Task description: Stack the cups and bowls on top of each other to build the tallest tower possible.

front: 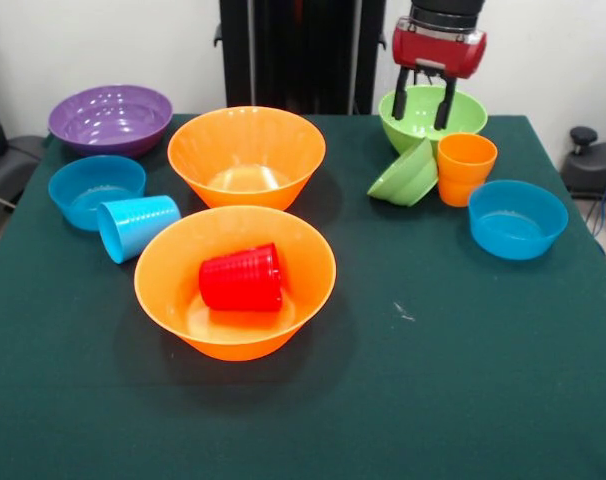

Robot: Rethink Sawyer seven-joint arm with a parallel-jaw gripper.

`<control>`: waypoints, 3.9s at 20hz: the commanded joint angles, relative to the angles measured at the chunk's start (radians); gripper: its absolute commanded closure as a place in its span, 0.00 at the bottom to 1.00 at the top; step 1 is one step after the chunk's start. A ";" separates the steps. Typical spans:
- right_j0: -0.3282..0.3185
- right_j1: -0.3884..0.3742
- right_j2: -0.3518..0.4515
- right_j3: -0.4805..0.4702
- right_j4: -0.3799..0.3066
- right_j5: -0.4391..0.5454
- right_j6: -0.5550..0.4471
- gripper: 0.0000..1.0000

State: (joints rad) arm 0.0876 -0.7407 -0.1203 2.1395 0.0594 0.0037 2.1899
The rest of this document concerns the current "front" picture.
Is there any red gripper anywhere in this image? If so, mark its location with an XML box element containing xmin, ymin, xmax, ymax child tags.
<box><xmin>390</xmin><ymin>17</ymin><xmax>488</xmax><ymax>131</ymax></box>

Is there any blue cup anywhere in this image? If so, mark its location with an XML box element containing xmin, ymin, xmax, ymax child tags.
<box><xmin>95</xmin><ymin>194</ymin><xmax>183</xmax><ymax>265</ymax></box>

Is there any small green bowl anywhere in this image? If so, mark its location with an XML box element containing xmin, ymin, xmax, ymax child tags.
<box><xmin>366</xmin><ymin>135</ymin><xmax>440</xmax><ymax>208</ymax></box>

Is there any large orange bowl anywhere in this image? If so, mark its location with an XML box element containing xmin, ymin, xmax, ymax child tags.
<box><xmin>166</xmin><ymin>105</ymin><xmax>327</xmax><ymax>212</ymax></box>
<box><xmin>133</xmin><ymin>204</ymin><xmax>338</xmax><ymax>362</ymax></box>

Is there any black pedestal foot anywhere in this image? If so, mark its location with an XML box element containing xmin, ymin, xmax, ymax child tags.
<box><xmin>0</xmin><ymin>134</ymin><xmax>48</xmax><ymax>211</ymax></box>
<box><xmin>562</xmin><ymin>126</ymin><xmax>606</xmax><ymax>201</ymax></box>

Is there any red cup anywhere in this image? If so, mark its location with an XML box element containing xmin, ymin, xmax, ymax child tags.
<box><xmin>198</xmin><ymin>242</ymin><xmax>285</xmax><ymax>313</ymax></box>

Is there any blue bowl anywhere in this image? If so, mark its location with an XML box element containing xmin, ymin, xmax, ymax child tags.
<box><xmin>47</xmin><ymin>154</ymin><xmax>148</xmax><ymax>233</ymax></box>
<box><xmin>467</xmin><ymin>179</ymin><xmax>570</xmax><ymax>262</ymax></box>

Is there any dark green table cloth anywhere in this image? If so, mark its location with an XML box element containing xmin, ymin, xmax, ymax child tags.
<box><xmin>0</xmin><ymin>112</ymin><xmax>606</xmax><ymax>480</ymax></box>

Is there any purple bowl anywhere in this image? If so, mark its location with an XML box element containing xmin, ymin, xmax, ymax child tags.
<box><xmin>47</xmin><ymin>84</ymin><xmax>175</xmax><ymax>160</ymax></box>

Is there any orange cup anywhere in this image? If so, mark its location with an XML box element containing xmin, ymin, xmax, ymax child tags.
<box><xmin>436</xmin><ymin>132</ymin><xmax>499</xmax><ymax>208</ymax></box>

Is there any large green bowl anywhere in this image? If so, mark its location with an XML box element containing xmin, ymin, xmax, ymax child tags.
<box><xmin>378</xmin><ymin>85</ymin><xmax>489</xmax><ymax>157</ymax></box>

